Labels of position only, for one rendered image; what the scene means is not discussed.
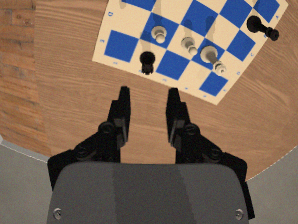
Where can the white chess pawn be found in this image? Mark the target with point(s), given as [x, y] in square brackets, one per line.
[188, 44]
[159, 33]

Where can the white chess piece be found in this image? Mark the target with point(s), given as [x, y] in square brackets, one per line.
[209, 55]

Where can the blue and cream chessboard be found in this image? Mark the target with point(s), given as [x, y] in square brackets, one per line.
[125, 34]

